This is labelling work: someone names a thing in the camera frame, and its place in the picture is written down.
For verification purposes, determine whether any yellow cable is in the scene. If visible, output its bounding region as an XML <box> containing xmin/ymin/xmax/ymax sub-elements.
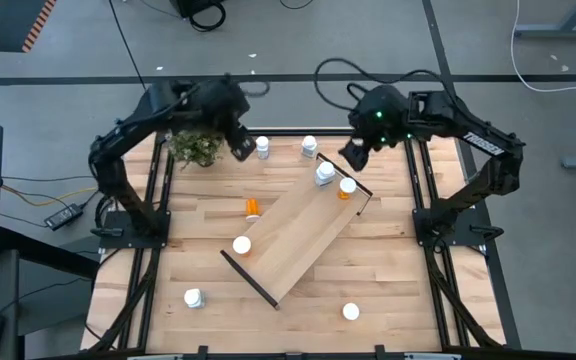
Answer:
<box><xmin>0</xmin><ymin>183</ymin><xmax>98</xmax><ymax>208</ymax></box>

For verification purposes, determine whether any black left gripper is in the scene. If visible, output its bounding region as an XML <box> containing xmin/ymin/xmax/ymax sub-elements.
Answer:
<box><xmin>210</xmin><ymin>107</ymin><xmax>258</xmax><ymax>162</ymax></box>

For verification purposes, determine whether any black coiled cable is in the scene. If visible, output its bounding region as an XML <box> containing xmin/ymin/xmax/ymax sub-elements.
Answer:
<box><xmin>187</xmin><ymin>2</ymin><xmax>228</xmax><ymax>34</ymax></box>

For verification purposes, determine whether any thin black floor cable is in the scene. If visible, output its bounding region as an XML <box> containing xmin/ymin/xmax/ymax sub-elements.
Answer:
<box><xmin>107</xmin><ymin>0</ymin><xmax>148</xmax><ymax>92</ymax></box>

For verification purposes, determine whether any wooden tray board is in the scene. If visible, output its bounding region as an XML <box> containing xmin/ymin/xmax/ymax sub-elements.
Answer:
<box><xmin>219</xmin><ymin>152</ymin><xmax>374</xmax><ymax>311</ymax></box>

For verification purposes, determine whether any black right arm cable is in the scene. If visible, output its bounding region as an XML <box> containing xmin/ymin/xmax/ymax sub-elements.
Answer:
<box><xmin>312</xmin><ymin>57</ymin><xmax>457</xmax><ymax>112</ymax></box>

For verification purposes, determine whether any black hazard-striped mat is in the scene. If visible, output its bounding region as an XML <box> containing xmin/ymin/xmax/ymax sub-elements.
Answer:
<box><xmin>0</xmin><ymin>0</ymin><xmax>58</xmax><ymax>55</ymax></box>

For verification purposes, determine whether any white medicine bottle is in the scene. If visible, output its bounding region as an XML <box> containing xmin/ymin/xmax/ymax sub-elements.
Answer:
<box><xmin>183</xmin><ymin>287</ymin><xmax>207</xmax><ymax>310</ymax></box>
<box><xmin>255</xmin><ymin>135</ymin><xmax>271</xmax><ymax>161</ymax></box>
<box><xmin>314</xmin><ymin>160</ymin><xmax>338</xmax><ymax>188</ymax></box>
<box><xmin>300</xmin><ymin>134</ymin><xmax>319</xmax><ymax>160</ymax></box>

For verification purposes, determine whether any black equipment box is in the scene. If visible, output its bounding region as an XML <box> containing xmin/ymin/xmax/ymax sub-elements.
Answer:
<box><xmin>170</xmin><ymin>0</ymin><xmax>227</xmax><ymax>19</ymax></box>

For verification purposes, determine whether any white floor cable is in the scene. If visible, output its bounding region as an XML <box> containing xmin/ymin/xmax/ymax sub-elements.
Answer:
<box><xmin>510</xmin><ymin>0</ymin><xmax>576</xmax><ymax>94</ymax></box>

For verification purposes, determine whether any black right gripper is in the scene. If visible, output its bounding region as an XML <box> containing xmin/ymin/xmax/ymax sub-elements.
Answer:
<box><xmin>340</xmin><ymin>117</ymin><xmax>387</xmax><ymax>172</ymax></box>

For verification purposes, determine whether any black metal table frame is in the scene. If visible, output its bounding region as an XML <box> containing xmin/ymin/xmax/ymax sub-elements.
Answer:
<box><xmin>87</xmin><ymin>127</ymin><xmax>522</xmax><ymax>360</ymax></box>

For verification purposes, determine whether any green potted plant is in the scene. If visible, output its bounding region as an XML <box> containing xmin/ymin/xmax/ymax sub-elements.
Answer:
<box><xmin>166</xmin><ymin>128</ymin><xmax>227</xmax><ymax>169</ymax></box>

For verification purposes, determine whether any black power adapter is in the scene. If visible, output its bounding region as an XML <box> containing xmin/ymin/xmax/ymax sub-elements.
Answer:
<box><xmin>43</xmin><ymin>203</ymin><xmax>85</xmax><ymax>232</ymax></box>

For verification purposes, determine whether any grey metal stand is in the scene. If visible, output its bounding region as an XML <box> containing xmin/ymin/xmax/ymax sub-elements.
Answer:
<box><xmin>512</xmin><ymin>0</ymin><xmax>576</xmax><ymax>40</ymax></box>

